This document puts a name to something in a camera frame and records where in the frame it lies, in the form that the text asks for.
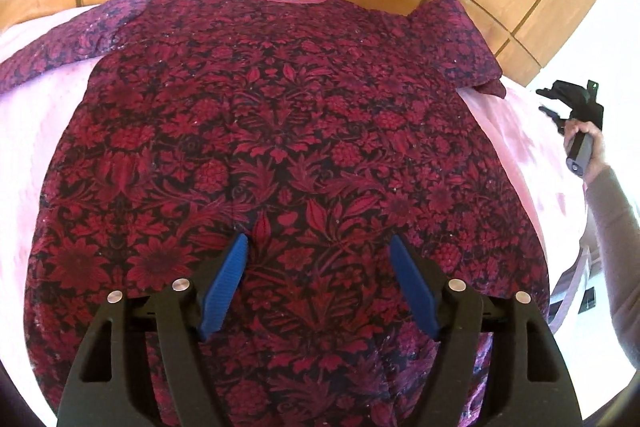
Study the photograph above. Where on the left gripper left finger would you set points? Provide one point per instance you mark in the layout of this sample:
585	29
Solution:
110	381

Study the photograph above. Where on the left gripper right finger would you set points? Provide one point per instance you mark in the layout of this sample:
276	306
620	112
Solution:
528	383

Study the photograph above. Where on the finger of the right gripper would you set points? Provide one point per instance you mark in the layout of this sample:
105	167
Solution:
557	120

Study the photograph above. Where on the dark red floral garment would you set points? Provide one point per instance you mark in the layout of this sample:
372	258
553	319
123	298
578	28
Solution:
280	186

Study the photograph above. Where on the person's right hand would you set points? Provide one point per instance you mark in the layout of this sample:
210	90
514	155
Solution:
597	161

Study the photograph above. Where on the pink bed sheet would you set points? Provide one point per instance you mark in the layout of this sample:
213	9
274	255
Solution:
30	121

